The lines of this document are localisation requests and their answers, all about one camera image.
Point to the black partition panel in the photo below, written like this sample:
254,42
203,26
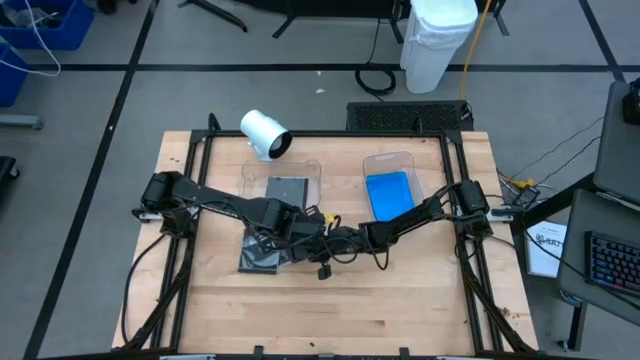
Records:
325,5

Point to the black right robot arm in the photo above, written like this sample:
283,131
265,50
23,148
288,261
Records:
425,215

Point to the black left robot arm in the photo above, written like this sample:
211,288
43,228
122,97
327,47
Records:
210,197

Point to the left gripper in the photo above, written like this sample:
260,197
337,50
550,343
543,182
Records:
305,240

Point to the grey desk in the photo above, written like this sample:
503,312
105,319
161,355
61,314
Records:
600,215

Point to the white cylindrical camera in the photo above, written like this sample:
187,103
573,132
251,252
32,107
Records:
262,132

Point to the blue plastic case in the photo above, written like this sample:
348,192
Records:
390,195

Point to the white printed paper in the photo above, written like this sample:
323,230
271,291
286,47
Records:
545,250

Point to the white trash bin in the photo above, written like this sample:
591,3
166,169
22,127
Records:
435,45

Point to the black-tray clear jewel case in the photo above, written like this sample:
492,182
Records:
257,257

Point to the black metal table frame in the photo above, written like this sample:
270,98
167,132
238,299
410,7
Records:
325,134

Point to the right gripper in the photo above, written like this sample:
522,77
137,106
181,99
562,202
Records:
350,242

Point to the clear plastic bin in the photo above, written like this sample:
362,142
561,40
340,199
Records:
312,175
390,162

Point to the black keyboard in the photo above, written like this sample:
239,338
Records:
612,262

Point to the black perforated computer case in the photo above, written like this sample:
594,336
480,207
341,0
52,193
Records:
410,116

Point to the grey metal bar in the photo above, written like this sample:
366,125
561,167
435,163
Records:
20,121

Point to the grey desk panel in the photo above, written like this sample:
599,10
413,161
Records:
620,150

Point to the blue storage bin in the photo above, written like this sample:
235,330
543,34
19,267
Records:
10,75
75,30

